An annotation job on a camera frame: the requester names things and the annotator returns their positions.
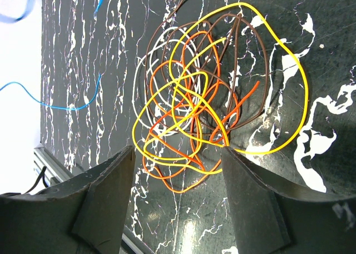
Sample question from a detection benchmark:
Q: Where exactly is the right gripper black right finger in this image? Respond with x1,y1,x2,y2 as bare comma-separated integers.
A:
221,147,355,253

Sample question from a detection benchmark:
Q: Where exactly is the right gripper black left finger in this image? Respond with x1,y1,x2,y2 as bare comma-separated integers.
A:
1,146,135,253

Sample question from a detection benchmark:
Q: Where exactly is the white cable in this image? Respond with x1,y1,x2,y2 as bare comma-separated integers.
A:
133,27,201,135

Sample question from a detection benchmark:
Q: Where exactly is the yellow cable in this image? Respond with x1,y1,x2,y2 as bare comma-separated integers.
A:
131,2,309,175

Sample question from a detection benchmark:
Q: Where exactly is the blue cable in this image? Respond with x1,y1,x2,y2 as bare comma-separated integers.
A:
0,0,108,111

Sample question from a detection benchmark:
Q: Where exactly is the brown cable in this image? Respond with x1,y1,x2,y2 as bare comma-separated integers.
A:
144,0,270,135

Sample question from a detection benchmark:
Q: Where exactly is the orange cable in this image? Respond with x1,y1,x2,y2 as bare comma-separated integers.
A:
142,31,261,193

